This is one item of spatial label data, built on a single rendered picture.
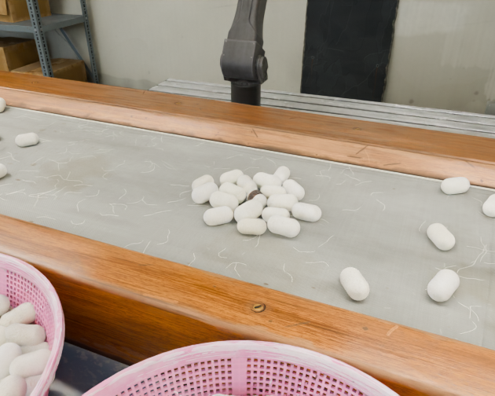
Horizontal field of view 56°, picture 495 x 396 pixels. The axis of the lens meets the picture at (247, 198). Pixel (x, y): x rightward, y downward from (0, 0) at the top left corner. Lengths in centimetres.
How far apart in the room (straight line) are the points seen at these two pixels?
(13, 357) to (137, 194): 25
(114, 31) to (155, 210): 261
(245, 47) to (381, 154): 39
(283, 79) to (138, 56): 93
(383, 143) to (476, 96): 193
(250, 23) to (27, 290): 67
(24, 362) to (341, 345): 23
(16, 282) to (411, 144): 51
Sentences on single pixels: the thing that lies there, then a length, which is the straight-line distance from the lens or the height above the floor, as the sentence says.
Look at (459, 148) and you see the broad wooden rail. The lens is 69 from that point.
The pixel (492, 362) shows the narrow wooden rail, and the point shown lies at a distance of 38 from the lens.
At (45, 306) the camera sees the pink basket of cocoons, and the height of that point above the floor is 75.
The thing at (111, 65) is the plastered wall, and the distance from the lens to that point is 318.
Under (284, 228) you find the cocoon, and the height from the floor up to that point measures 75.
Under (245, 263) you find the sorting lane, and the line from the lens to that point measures 45.
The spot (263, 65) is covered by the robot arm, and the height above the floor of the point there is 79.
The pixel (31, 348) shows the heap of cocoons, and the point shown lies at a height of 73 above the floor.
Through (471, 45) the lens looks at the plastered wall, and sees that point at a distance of 252.
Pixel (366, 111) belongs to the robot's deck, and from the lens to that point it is 107.
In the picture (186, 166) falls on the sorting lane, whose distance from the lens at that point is 64.
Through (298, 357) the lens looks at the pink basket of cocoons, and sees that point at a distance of 34.
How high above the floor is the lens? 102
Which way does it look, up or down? 30 degrees down
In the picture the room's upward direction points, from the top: straight up
